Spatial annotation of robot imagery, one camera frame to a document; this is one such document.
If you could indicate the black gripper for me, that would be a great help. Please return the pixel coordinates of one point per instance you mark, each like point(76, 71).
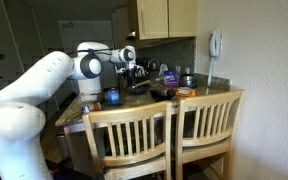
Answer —
point(130, 70)

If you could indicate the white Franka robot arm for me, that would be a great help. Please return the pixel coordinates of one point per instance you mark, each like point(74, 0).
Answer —
point(34, 86)

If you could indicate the wooden spoon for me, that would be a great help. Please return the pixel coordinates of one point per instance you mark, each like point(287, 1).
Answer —
point(141, 83)

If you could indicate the chrome kitchen faucet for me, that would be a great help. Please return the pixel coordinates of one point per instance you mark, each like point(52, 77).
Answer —
point(154, 64)

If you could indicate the dark blue bowl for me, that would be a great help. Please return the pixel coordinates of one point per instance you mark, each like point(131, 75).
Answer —
point(138, 90)

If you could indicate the dark snack bag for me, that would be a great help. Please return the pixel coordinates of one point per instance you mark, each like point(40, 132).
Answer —
point(162, 93)

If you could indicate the clear jar blue lid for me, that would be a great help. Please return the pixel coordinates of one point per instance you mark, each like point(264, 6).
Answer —
point(171, 79)

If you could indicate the blue tin can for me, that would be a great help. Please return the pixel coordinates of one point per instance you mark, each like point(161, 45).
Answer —
point(113, 96)

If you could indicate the metal pot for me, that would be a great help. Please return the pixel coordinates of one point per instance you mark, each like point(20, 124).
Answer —
point(187, 81)

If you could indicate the wooden slat chair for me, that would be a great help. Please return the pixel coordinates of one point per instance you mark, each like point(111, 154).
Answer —
point(130, 140)
point(207, 130)

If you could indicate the white door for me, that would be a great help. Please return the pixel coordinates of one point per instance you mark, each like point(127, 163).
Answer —
point(84, 33)

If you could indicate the wooden wall cabinet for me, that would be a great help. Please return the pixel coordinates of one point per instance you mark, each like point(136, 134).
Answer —
point(165, 18)

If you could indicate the white wall phone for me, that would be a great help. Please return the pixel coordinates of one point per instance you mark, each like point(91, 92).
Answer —
point(215, 43)

